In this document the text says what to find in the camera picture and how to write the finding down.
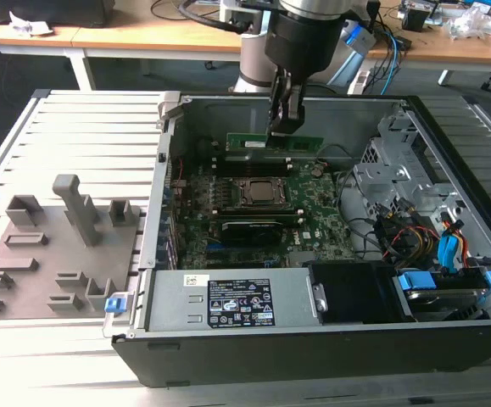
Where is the green RAM stick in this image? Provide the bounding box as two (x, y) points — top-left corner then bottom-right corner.
(226, 131), (325, 153)

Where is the silver CPU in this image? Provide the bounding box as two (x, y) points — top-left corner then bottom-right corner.
(246, 180), (288, 203)

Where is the tall black box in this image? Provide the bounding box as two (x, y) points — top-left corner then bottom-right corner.
(365, 0), (382, 34)

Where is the small black device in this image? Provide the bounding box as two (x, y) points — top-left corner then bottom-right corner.
(401, 3), (435, 31)

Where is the grey power supply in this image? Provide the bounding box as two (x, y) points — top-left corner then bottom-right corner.
(145, 269), (325, 334)

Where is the blue flat data wire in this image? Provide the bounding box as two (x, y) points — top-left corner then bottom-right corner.
(438, 235), (469, 275)

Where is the black open PC case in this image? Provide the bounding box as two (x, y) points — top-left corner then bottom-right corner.
(100, 91), (491, 389)

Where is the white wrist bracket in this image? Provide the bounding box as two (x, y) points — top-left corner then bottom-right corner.
(219, 0), (274, 35)

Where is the hard disk in blue carrier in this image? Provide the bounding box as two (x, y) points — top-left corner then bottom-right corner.
(393, 270), (491, 323)

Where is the black graphics card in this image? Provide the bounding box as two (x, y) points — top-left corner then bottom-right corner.
(219, 219), (283, 246)

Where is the silver drive cage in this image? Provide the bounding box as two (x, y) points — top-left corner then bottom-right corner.
(353, 114), (458, 213)

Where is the coloured power wire bundle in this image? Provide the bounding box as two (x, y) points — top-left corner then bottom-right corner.
(380, 224), (441, 272)

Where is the grey parts rack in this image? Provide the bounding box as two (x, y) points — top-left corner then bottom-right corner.
(0, 173), (147, 321)

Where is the white crumpled paper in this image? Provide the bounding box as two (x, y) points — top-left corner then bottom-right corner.
(9, 10), (54, 37)

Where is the black ribbed cable hose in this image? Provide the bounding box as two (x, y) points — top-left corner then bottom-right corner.
(179, 0), (246, 34)

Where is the green motherboard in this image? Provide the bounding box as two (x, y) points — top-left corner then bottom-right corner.
(172, 159), (356, 270)

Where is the white power strip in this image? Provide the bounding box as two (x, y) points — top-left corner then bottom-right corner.
(349, 70), (371, 94)

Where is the clear crumpled plastic bag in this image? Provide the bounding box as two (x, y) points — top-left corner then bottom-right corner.
(444, 3), (491, 42)

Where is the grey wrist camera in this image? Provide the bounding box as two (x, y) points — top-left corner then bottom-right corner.
(344, 20), (377, 56)

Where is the dark metal socket cover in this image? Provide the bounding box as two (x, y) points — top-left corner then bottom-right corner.
(217, 176), (297, 211)

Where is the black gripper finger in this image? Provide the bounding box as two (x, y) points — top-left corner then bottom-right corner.
(285, 82), (307, 136)
(268, 70), (292, 137)

